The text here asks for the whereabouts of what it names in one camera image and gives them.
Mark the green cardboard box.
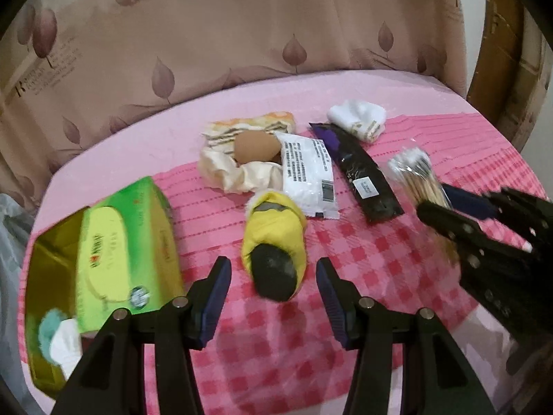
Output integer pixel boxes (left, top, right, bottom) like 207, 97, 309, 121
24, 176, 186, 398

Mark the black and purple packet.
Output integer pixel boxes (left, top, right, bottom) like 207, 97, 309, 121
309, 122, 404, 225

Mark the white cloth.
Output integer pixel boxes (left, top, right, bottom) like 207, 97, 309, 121
49, 317, 85, 377

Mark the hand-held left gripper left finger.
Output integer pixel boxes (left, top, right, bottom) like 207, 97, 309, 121
52, 256, 233, 415

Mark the cream satin cloth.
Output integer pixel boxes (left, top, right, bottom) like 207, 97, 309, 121
199, 142, 283, 195

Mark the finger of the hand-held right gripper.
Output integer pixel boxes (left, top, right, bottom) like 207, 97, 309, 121
416, 184, 499, 249
487, 187, 553, 251

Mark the wooden frame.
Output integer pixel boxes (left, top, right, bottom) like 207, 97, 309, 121
467, 0, 550, 156

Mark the pink checked bedsheet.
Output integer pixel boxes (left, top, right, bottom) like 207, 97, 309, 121
32, 69, 549, 415

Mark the leaf-print beige curtain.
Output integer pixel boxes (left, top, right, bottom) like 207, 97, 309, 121
0, 0, 480, 200

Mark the white plastic packet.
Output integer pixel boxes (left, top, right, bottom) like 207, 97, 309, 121
274, 132, 340, 221

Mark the yellow and black plush slipper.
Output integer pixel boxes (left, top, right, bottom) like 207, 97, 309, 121
242, 190, 308, 301

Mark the teal sock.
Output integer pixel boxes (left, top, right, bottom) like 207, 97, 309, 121
38, 307, 70, 352

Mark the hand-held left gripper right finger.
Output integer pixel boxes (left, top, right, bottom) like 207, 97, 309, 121
315, 257, 497, 415

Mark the striped pastel towel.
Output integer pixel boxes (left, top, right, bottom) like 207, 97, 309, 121
204, 111, 297, 152

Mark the white sock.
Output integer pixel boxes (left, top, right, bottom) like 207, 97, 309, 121
327, 99, 387, 143

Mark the brown egg-shaped sponge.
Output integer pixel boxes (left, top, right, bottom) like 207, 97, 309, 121
233, 132, 281, 165

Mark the pack of cotton swabs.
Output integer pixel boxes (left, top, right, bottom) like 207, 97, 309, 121
386, 146, 459, 264

